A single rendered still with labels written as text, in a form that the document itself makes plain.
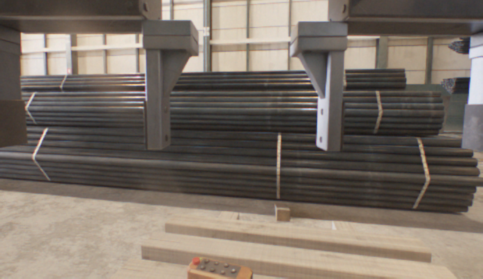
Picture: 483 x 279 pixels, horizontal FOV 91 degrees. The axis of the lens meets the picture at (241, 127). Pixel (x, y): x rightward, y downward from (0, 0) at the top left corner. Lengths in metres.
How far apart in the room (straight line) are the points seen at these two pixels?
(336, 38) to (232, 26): 9.55
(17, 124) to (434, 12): 0.35
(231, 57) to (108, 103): 7.52
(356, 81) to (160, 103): 2.20
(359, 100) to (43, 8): 1.79
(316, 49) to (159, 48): 0.12
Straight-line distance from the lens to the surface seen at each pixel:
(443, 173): 1.94
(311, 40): 0.21
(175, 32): 0.21
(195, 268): 0.78
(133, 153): 2.03
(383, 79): 2.40
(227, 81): 2.33
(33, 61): 14.50
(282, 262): 0.89
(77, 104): 2.51
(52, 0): 0.24
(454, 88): 8.49
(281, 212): 1.58
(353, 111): 1.82
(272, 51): 9.29
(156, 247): 0.99
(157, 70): 0.21
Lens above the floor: 0.69
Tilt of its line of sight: 5 degrees down
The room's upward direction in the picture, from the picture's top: 1 degrees clockwise
